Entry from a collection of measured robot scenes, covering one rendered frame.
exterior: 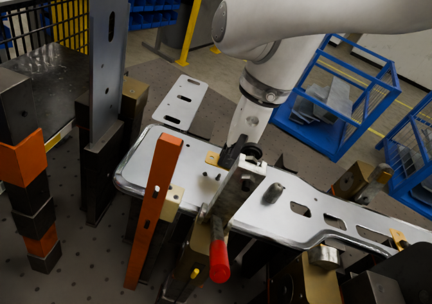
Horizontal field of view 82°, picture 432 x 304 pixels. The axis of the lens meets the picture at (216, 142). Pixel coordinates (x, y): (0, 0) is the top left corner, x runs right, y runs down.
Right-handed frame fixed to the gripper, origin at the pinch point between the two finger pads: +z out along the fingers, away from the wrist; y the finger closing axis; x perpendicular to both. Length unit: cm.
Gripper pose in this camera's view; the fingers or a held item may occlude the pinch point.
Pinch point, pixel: (228, 155)
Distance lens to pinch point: 50.9
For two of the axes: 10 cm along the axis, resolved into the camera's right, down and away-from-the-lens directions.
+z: -3.2, 7.2, 6.2
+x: -9.3, -3.5, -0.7
